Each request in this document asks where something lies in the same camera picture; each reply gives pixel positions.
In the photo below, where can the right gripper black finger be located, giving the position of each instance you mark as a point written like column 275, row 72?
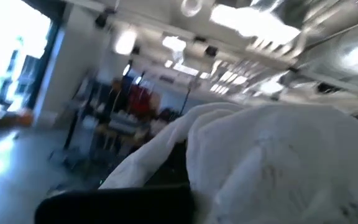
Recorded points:
column 172, row 174

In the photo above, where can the white garment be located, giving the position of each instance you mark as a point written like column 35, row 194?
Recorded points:
column 275, row 161

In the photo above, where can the red object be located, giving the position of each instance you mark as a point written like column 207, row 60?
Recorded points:
column 139, row 101

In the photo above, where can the black ceiling spot lamp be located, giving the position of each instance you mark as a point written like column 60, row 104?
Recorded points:
column 101, row 20
column 211, row 51

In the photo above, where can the rectangular ceiling light panel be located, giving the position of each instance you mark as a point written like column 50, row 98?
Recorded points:
column 253, row 25
column 174, row 43
column 125, row 42

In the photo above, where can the bright window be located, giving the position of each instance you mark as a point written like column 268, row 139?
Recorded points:
column 14, row 46

